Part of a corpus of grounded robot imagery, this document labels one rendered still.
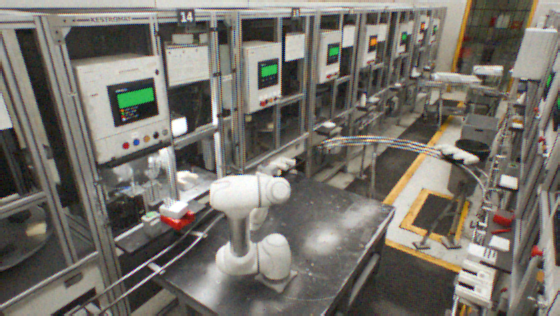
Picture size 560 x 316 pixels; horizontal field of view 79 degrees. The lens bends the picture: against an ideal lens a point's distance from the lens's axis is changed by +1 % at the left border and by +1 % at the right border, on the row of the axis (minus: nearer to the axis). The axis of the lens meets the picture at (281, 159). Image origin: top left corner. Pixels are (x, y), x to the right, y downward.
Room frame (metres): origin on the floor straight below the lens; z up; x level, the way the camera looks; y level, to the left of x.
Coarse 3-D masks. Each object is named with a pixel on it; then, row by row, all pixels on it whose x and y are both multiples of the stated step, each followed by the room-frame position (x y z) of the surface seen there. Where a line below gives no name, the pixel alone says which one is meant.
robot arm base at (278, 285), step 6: (258, 276) 1.42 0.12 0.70; (264, 276) 1.40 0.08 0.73; (288, 276) 1.40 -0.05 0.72; (294, 276) 1.44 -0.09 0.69; (264, 282) 1.38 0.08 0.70; (270, 282) 1.37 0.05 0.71; (276, 282) 1.36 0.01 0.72; (282, 282) 1.37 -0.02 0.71; (288, 282) 1.39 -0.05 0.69; (270, 288) 1.35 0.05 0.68; (276, 288) 1.34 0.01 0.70; (282, 288) 1.34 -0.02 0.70
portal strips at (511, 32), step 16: (480, 0) 8.58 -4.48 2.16; (512, 0) 8.25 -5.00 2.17; (528, 0) 8.08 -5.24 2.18; (480, 16) 8.54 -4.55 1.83; (512, 16) 8.19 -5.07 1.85; (528, 16) 8.02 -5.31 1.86; (480, 32) 8.51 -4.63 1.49; (512, 32) 8.15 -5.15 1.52; (480, 48) 8.46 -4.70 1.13; (496, 48) 8.28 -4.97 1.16; (512, 48) 8.10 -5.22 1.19; (464, 64) 8.58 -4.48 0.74; (496, 64) 8.22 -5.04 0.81; (512, 64) 8.04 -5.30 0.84; (496, 80) 8.18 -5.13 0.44
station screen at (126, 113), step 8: (128, 88) 1.59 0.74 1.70; (136, 88) 1.63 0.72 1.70; (144, 88) 1.67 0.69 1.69; (152, 88) 1.70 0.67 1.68; (136, 104) 1.62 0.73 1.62; (144, 104) 1.65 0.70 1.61; (152, 104) 1.69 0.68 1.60; (120, 112) 1.54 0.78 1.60; (128, 112) 1.58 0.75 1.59; (136, 112) 1.61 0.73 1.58; (144, 112) 1.65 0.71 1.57; (152, 112) 1.69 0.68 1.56; (120, 120) 1.54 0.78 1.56; (128, 120) 1.57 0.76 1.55
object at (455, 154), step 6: (444, 144) 2.98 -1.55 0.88; (444, 150) 2.85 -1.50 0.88; (450, 150) 2.85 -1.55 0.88; (456, 150) 2.86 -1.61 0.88; (444, 156) 2.84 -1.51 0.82; (450, 156) 2.81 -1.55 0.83; (456, 156) 2.72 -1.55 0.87; (462, 156) 2.74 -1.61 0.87; (468, 156) 2.71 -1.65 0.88; (474, 156) 2.71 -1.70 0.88; (450, 162) 2.77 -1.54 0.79; (456, 162) 2.72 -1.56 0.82; (462, 162) 2.71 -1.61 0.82; (468, 162) 2.62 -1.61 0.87; (474, 162) 2.66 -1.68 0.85
